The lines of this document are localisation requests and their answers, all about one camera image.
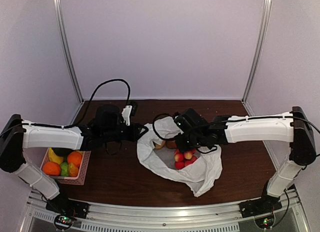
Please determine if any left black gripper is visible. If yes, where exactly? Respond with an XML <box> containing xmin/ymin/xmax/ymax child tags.
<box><xmin>102</xmin><ymin>121</ymin><xmax>148</xmax><ymax>142</ymax></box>

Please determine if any white plastic bag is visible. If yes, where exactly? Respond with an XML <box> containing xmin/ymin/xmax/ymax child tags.
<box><xmin>136</xmin><ymin>117</ymin><xmax>223</xmax><ymax>197</ymax></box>

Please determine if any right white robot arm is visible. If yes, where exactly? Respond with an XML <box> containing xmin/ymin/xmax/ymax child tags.
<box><xmin>173</xmin><ymin>107</ymin><xmax>318</xmax><ymax>213</ymax></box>

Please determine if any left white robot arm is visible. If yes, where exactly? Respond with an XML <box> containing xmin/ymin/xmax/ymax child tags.
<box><xmin>0</xmin><ymin>105</ymin><xmax>148</xmax><ymax>214</ymax></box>

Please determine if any brown kiwi toy in bag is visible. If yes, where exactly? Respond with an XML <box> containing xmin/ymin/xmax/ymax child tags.
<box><xmin>165</xmin><ymin>140</ymin><xmax>178</xmax><ymax>149</ymax></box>

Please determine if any orange fruit in basket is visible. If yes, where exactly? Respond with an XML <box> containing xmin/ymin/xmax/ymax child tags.
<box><xmin>67</xmin><ymin>151</ymin><xmax>83</xmax><ymax>168</ymax></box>

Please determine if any yellow orange fruit toy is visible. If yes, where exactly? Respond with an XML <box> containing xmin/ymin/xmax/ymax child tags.
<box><xmin>68</xmin><ymin>163</ymin><xmax>79</xmax><ymax>177</ymax></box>

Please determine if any green lime in bag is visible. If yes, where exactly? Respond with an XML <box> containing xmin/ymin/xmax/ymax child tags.
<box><xmin>52</xmin><ymin>148</ymin><xmax>73</xmax><ymax>157</ymax></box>

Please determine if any red lychee bunch toy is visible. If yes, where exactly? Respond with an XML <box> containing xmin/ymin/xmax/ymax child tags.
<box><xmin>174</xmin><ymin>149</ymin><xmax>198</xmax><ymax>170</ymax></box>

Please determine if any pink perforated basket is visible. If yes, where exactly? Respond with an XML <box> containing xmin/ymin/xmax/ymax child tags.
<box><xmin>40</xmin><ymin>148</ymin><xmax>91</xmax><ymax>186</ymax></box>

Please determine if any light green apple toy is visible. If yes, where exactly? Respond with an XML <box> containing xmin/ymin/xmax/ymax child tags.
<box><xmin>60</xmin><ymin>162</ymin><xmax>69</xmax><ymax>177</ymax></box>

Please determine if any yellow banana toy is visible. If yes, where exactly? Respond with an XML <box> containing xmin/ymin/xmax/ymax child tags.
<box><xmin>47</xmin><ymin>148</ymin><xmax>64</xmax><ymax>165</ymax></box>

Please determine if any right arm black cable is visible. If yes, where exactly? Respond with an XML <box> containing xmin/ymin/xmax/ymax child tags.
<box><xmin>152</xmin><ymin>113</ymin><xmax>181</xmax><ymax>141</ymax></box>

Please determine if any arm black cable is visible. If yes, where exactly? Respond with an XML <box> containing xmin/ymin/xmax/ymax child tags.
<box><xmin>0</xmin><ymin>79</ymin><xmax>132</xmax><ymax>133</ymax></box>
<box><xmin>152</xmin><ymin>113</ymin><xmax>181</xmax><ymax>141</ymax></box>

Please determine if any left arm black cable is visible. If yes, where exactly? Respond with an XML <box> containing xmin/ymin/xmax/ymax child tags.
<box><xmin>0</xmin><ymin>79</ymin><xmax>132</xmax><ymax>133</ymax></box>

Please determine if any front aluminium rail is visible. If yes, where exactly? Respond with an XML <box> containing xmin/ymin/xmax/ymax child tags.
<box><xmin>18</xmin><ymin>189</ymin><xmax>311</xmax><ymax>232</ymax></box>

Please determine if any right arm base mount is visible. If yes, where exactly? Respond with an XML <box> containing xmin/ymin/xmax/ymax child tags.
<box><xmin>238</xmin><ymin>198</ymin><xmax>282</xmax><ymax>230</ymax></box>

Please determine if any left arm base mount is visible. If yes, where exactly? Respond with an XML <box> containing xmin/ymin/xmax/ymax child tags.
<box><xmin>40</xmin><ymin>193</ymin><xmax>89</xmax><ymax>232</ymax></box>

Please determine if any right aluminium frame post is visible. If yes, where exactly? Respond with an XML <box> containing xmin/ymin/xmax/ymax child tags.
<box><xmin>241</xmin><ymin>0</ymin><xmax>272</xmax><ymax>105</ymax></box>

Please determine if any aluminium frame post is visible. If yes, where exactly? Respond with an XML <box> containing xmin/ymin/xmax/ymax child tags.
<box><xmin>241</xmin><ymin>0</ymin><xmax>272</xmax><ymax>105</ymax></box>
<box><xmin>53</xmin><ymin>0</ymin><xmax>84</xmax><ymax>103</ymax></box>

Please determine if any left aluminium frame post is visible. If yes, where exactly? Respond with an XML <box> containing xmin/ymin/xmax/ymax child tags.
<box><xmin>53</xmin><ymin>0</ymin><xmax>84</xmax><ymax>103</ymax></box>

